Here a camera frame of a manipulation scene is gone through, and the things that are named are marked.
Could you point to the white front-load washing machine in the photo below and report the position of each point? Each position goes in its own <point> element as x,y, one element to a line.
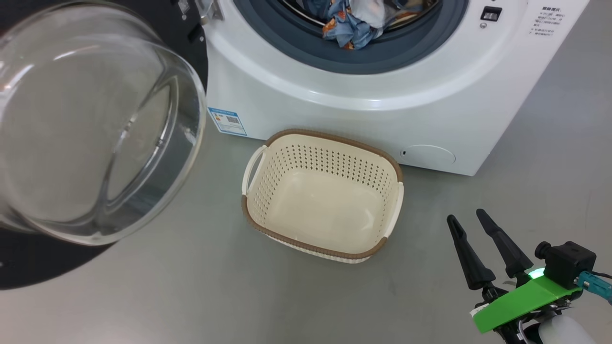
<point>334,110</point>

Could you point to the cream and blue garment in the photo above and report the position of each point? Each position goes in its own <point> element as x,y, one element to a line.
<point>370,12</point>

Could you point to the grey rubber door seal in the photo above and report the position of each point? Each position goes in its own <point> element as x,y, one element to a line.
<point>406,52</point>

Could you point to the black door lock latch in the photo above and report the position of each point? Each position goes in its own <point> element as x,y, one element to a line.
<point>491,13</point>

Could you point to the printed text label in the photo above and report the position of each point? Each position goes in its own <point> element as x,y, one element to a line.
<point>544,21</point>

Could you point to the round white filter cover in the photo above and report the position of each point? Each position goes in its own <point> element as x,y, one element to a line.
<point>428,155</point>

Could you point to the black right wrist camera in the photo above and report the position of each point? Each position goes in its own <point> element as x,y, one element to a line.
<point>569,263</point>

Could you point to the round glass washer door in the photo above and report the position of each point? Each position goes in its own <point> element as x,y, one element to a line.
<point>95,119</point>

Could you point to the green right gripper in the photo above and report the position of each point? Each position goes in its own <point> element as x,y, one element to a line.
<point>526,301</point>

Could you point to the blue energy label sticker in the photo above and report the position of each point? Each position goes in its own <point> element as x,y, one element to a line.
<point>228,121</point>

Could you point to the blue patterned garment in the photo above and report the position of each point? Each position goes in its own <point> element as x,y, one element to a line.
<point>354,33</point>

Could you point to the cream perforated laundry basket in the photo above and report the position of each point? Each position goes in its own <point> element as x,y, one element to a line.
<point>325,210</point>

